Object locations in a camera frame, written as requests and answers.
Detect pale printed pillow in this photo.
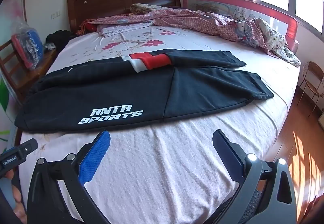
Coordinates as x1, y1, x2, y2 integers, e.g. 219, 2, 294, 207
97, 23, 155, 37

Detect wooden chair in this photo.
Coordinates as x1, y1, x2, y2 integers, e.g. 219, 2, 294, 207
0, 39, 59, 103

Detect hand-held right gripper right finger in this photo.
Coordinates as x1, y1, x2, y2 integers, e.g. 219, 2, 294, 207
212, 129, 297, 224

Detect plastic-wrapped red blue bag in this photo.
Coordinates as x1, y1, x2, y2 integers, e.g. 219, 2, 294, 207
11, 18, 45, 71

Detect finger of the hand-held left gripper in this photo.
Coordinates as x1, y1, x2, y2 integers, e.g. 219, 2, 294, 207
15, 138, 38, 162

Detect red bed rail guard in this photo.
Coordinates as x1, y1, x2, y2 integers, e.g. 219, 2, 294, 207
182, 0, 299, 52

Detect pink checked quilt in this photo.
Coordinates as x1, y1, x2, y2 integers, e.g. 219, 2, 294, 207
83, 3, 302, 66

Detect bed with white floral sheet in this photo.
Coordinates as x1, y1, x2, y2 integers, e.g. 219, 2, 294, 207
15, 24, 302, 224

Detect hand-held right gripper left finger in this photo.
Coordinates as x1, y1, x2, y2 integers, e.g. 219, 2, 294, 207
27, 130, 111, 224

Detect black clothes heap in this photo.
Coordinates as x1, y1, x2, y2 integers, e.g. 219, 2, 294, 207
45, 30, 76, 50

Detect metal wire chair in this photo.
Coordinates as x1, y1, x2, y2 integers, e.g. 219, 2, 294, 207
296, 61, 324, 118

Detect person's left hand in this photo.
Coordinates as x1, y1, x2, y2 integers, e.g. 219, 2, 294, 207
5, 171, 27, 224

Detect black pants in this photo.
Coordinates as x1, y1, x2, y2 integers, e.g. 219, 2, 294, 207
14, 49, 275, 134

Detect red tasselled cushion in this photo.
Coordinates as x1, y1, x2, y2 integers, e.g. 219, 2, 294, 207
76, 19, 98, 35

